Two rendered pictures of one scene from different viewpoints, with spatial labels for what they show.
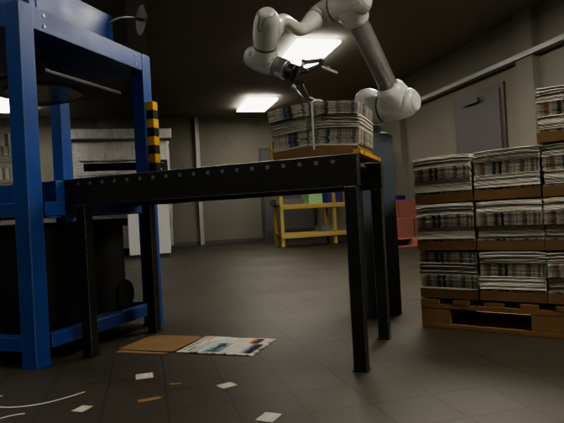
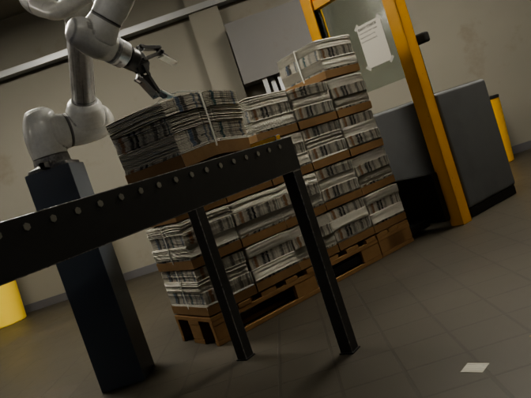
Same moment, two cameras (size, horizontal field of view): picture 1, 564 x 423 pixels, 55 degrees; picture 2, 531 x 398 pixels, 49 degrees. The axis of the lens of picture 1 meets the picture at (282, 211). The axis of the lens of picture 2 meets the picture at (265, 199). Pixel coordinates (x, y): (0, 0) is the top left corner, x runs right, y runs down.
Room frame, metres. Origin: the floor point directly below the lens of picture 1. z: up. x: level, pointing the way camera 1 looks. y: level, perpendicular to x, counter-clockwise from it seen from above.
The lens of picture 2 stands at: (1.50, 1.74, 0.76)
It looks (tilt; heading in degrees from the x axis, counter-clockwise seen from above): 4 degrees down; 287
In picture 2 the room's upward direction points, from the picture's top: 18 degrees counter-clockwise
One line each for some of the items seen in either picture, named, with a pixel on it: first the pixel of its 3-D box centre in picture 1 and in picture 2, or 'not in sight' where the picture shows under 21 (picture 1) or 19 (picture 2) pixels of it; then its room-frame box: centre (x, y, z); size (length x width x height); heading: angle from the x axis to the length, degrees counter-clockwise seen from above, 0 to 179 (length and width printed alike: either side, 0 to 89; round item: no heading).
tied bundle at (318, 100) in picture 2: not in sight; (292, 113); (2.19, -1.57, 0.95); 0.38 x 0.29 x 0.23; 141
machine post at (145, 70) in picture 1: (147, 190); not in sight; (3.10, 0.77, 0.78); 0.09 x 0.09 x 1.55; 70
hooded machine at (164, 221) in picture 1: (149, 216); not in sight; (8.94, 2.20, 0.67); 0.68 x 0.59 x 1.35; 102
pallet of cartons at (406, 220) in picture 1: (400, 222); not in sight; (8.47, -1.86, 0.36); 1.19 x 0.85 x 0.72; 105
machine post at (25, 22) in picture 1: (27, 185); not in sight; (2.29, 1.08, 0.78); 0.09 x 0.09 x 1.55; 70
